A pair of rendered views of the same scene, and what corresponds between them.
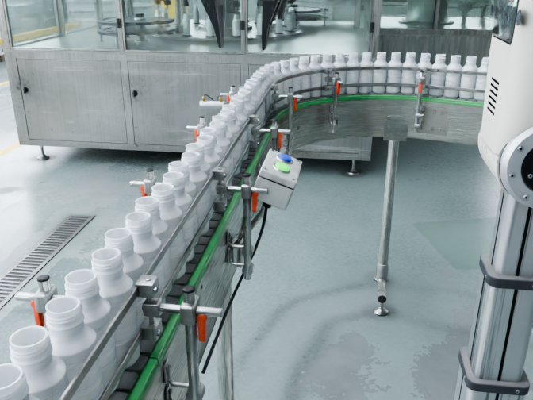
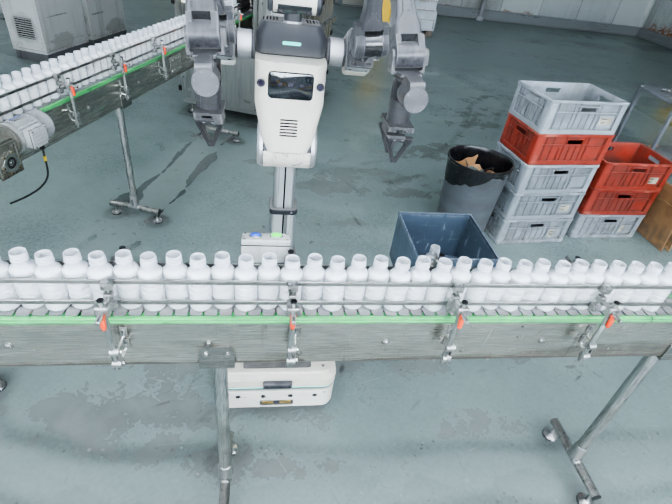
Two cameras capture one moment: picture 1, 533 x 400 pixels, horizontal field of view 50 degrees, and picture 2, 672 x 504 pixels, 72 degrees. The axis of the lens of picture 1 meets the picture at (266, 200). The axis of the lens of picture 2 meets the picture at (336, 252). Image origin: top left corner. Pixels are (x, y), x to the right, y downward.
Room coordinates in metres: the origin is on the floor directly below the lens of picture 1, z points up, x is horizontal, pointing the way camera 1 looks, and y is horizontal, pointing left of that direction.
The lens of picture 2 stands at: (1.33, 1.07, 1.89)
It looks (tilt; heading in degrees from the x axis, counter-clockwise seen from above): 36 degrees down; 251
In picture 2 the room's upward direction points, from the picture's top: 8 degrees clockwise
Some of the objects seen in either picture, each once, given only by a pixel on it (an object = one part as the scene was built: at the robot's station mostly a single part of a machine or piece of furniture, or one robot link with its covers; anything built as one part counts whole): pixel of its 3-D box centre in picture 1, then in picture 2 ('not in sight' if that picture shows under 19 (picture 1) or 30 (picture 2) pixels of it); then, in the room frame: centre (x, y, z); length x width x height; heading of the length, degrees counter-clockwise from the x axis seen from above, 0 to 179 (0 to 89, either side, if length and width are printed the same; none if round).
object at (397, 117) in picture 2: not in sight; (398, 112); (0.86, 0.03, 1.51); 0.10 x 0.07 x 0.07; 82
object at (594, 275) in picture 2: not in sight; (588, 284); (0.24, 0.26, 1.08); 0.06 x 0.06 x 0.17
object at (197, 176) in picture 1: (193, 194); (312, 281); (1.06, 0.15, 1.08); 0.06 x 0.06 x 0.17
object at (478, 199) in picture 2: not in sight; (467, 198); (-0.52, -1.49, 0.32); 0.45 x 0.45 x 0.64
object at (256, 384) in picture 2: not in sight; (276, 328); (1.03, -0.49, 0.24); 0.68 x 0.53 x 0.41; 82
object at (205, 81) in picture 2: not in sight; (206, 60); (1.31, 0.01, 1.61); 0.12 x 0.09 x 0.12; 84
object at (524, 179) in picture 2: not in sight; (542, 166); (-1.08, -1.51, 0.55); 0.61 x 0.41 x 0.22; 179
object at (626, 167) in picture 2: not in sight; (618, 165); (-1.79, -1.52, 0.55); 0.61 x 0.41 x 0.22; 175
